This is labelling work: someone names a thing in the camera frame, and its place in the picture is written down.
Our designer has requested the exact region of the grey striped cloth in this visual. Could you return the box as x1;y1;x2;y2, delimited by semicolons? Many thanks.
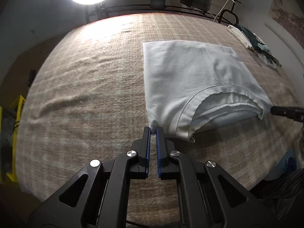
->
258;168;304;201

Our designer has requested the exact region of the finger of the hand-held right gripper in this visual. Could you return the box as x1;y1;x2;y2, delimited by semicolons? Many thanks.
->
271;106;304;124

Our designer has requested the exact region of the yellow crate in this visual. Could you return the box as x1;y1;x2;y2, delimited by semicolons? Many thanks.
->
0;94;26;183

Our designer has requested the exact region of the dark cloth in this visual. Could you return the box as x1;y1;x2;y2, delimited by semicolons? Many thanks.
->
0;109;15;171

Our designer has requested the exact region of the black metal clothes rack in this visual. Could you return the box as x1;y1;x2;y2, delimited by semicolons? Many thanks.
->
84;0;243;24

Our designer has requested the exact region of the white folded garment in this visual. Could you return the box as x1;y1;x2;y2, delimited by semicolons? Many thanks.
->
227;24;253;49

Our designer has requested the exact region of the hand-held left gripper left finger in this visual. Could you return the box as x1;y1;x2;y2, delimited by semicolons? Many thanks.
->
28;127;151;228

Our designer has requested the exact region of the blue bed sheet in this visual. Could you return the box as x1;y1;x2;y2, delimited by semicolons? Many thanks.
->
280;149;298;172

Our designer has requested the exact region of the white lamp cable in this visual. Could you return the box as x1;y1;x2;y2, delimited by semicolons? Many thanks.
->
213;0;230;24

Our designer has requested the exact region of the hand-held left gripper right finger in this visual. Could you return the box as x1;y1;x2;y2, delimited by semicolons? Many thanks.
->
155;127;281;228

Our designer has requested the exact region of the grey-blue folded garment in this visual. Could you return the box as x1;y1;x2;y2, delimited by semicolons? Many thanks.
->
255;49;282;70

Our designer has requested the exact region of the green patterned folded garment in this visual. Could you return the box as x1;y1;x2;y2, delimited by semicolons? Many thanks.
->
237;26;268;51

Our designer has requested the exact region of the white t-shirt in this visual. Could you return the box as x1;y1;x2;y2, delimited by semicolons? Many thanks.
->
142;40;273;143

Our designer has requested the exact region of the white curved ledge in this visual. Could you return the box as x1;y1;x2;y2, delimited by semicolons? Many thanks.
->
264;17;304;62

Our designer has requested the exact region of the black metal chair frame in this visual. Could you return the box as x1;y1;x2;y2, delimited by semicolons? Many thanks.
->
219;9;239;26

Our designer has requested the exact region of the landscape wall mural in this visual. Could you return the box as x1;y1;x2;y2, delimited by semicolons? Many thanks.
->
269;0;304;44

